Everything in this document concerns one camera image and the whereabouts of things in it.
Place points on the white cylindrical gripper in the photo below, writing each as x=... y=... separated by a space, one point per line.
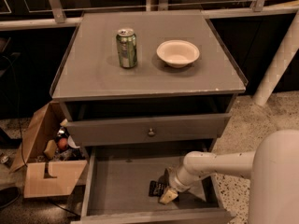
x=175 y=182

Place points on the black rxbar chocolate wrapper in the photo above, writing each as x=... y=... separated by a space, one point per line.
x=156 y=189

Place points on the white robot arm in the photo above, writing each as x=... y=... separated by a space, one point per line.
x=272 y=169

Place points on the grey open middle drawer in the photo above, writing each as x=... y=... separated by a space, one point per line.
x=118 y=185

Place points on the round metal drawer knob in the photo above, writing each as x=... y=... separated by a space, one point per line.
x=151 y=132

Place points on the grey top drawer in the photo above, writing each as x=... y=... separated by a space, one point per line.
x=104 y=132

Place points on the grey drawer cabinet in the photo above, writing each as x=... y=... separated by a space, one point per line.
x=91 y=85

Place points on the orange round fruit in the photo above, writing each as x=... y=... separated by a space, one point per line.
x=62 y=144

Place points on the brown cardboard box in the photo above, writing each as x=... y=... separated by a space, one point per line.
x=44 y=177

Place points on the yellow sponge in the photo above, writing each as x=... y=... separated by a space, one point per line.
x=50 y=149

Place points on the green soda can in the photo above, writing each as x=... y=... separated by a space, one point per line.
x=126 y=47

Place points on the white diagonal support pole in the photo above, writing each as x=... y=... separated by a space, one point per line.
x=283 y=57

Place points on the metal railing frame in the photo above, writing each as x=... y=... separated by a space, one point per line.
x=16 y=14

